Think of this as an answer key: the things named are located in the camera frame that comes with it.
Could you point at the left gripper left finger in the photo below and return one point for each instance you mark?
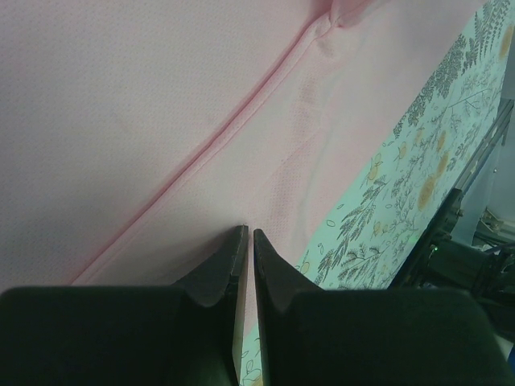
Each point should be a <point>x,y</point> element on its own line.
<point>186,333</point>

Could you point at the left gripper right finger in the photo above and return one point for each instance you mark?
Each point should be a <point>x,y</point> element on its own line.
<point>312,336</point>

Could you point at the pink t shirt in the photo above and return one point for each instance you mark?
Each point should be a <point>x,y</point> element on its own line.
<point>135,134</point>

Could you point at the floral table cloth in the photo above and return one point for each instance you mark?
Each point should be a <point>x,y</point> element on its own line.
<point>422,181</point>

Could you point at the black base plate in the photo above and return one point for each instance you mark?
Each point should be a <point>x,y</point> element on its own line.
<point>439,260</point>

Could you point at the aluminium frame rail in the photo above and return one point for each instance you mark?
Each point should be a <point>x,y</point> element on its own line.
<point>496,134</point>

